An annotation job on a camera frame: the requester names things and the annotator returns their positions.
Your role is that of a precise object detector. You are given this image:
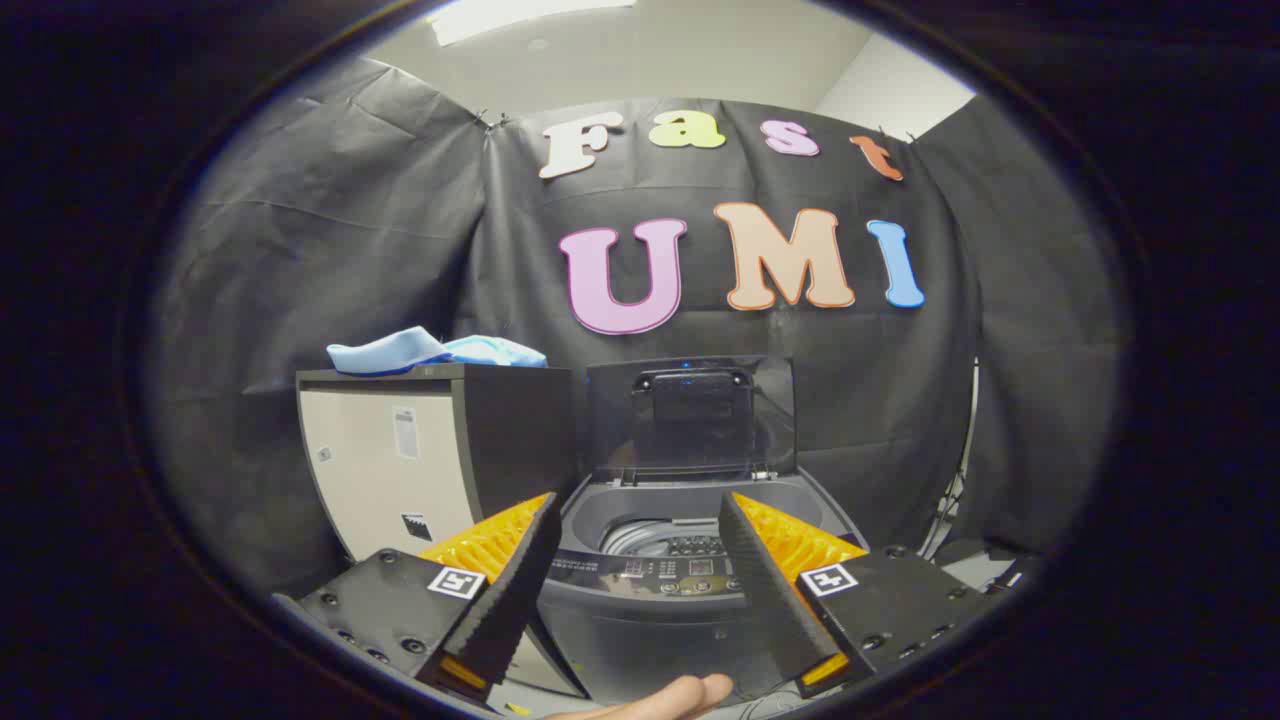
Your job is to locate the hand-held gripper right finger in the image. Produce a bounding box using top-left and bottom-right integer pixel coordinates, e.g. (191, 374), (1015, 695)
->
(718, 490), (1001, 699)

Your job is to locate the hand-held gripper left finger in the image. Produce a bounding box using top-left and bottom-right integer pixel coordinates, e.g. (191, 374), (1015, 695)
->
(272, 490), (563, 706)

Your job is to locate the dark grey washing machine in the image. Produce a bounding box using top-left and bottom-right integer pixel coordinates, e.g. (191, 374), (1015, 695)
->
(540, 470), (871, 706)

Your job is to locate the dark washing machine lid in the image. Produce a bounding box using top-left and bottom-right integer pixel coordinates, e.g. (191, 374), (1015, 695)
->
(585, 355), (801, 486)

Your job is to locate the light blue shirt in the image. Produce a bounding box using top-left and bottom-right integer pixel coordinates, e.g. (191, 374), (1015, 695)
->
(327, 326), (548, 376)

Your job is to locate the grey and black cabinet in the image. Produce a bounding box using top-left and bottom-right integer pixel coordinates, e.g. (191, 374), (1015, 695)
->
(296, 362), (591, 701)

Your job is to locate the backdrop support stand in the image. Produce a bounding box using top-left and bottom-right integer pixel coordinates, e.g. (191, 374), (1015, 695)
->
(918, 360), (981, 561)

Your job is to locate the ceiling light panel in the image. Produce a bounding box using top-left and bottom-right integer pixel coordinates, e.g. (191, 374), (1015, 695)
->
(430, 0), (638, 46)

